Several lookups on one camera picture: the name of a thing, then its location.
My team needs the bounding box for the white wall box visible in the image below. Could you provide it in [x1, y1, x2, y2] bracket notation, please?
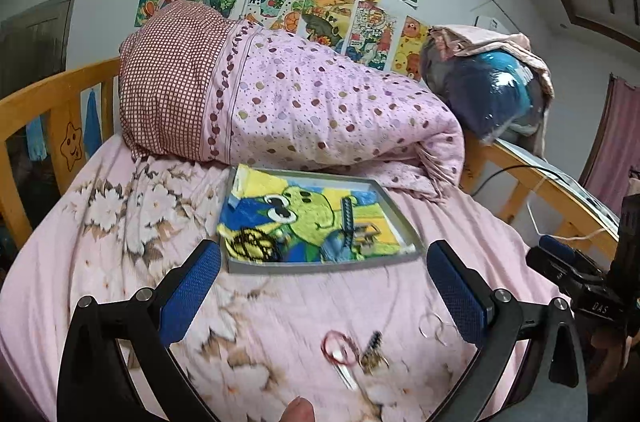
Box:
[475, 16, 507, 34]

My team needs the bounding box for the black cable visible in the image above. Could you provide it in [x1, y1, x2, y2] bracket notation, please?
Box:
[471, 166, 568, 199]

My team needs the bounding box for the frog drawing paper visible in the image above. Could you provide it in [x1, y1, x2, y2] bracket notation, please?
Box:
[218, 165, 401, 264]

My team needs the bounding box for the grey metal tray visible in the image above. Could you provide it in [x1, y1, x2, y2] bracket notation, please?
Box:
[216, 165, 426, 275]

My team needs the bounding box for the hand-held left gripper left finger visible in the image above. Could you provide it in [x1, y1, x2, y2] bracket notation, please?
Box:
[57, 239, 223, 422]

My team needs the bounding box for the grey rectangular clip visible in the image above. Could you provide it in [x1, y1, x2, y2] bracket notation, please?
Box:
[356, 225, 382, 253]

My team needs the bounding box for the black bead necklace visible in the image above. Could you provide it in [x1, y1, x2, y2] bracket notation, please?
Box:
[225, 227, 283, 264]

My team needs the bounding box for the pink curtain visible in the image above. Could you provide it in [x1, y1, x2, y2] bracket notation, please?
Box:
[579, 74, 640, 209]

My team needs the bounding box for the blue wrist watch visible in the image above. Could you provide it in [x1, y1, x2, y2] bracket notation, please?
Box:
[320, 197, 383, 260]

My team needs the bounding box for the grey door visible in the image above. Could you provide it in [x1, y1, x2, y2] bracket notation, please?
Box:
[0, 0, 77, 100]

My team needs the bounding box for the gold jewellery piece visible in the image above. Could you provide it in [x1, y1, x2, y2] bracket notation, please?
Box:
[360, 349, 391, 374]

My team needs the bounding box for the silver hair pin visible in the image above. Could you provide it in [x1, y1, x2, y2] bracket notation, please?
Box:
[331, 349, 359, 391]

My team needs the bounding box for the pink floral bed sheet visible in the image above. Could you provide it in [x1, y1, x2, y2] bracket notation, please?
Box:
[0, 136, 568, 422]

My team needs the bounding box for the wooden bed frame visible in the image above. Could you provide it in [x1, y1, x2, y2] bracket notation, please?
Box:
[0, 56, 621, 260]

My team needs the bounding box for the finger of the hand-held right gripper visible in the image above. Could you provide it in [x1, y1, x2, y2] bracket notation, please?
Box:
[539, 235, 603, 275]
[526, 247, 588, 300]

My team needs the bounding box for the white cord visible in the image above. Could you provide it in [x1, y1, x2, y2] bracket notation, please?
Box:
[524, 176, 607, 244]

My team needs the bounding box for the person's left hand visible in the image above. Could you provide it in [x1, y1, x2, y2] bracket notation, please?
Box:
[280, 396, 316, 422]

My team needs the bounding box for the blue shiny bundle with cloth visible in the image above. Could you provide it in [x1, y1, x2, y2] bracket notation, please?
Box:
[430, 25, 557, 155]

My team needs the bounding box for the person's right hand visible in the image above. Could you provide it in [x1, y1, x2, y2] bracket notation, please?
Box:
[582, 327, 635, 398]

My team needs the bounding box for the blue hanging towel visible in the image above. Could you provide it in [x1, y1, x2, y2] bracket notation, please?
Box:
[82, 92, 104, 159]

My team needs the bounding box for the pink apple print quilt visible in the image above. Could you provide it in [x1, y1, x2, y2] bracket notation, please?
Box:
[119, 0, 467, 203]

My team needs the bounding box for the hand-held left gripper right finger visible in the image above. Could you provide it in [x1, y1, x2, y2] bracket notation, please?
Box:
[426, 239, 588, 422]

